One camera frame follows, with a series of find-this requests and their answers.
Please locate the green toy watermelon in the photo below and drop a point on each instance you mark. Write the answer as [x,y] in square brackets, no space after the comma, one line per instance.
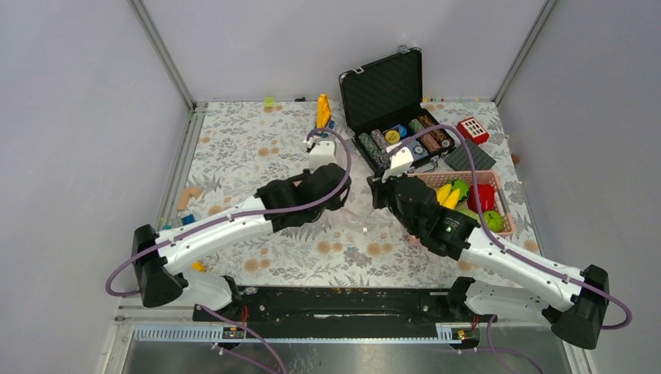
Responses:
[463,189]

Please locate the yellow toy bananas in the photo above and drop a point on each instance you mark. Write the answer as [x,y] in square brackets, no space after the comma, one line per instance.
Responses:
[448,196]

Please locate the yellow small block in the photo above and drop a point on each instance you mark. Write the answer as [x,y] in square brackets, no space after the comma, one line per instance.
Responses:
[199,266]

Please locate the pink plastic basket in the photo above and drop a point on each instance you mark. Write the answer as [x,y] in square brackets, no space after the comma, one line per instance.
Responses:
[436,180]

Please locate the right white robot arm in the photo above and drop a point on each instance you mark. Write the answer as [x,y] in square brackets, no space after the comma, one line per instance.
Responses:
[569,301]

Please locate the green toy custard apple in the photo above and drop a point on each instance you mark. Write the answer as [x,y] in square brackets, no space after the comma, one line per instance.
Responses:
[494,221]

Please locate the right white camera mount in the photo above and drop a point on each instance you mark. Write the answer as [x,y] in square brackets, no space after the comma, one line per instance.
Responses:
[400,160]

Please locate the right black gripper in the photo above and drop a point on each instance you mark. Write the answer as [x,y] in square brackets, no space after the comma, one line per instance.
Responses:
[377,187]

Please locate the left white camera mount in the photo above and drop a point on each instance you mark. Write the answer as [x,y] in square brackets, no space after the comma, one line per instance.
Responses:
[321,152]

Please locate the grey building baseplate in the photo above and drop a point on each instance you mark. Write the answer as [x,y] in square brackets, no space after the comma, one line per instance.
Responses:
[460,160]

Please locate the yellow toy crane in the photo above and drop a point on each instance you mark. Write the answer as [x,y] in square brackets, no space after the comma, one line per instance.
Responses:
[323,111]

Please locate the green toy cabbage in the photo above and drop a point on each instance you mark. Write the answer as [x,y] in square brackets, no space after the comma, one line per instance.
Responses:
[468,213]

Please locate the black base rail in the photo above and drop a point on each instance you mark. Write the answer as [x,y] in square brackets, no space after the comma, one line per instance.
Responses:
[348,313]

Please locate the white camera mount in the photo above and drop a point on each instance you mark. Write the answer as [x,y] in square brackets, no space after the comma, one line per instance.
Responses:
[400,160]
[321,152]

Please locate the clear pink zip bag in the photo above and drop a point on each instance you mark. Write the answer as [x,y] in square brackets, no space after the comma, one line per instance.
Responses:
[357,215]

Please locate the black poker chip case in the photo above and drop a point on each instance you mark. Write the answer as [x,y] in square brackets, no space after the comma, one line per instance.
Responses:
[381,97]

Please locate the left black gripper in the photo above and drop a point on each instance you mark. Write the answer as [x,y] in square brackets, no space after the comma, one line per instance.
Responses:
[336,204]

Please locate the red window block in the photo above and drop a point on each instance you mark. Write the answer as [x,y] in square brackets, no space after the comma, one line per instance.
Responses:
[471,128]

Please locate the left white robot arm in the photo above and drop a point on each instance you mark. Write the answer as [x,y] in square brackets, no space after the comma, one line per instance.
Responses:
[162,260]

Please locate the blue building block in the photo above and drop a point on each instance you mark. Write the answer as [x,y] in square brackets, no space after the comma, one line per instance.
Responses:
[188,219]

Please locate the red toy pepper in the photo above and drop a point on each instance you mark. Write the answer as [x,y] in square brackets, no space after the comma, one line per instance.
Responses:
[482,196]

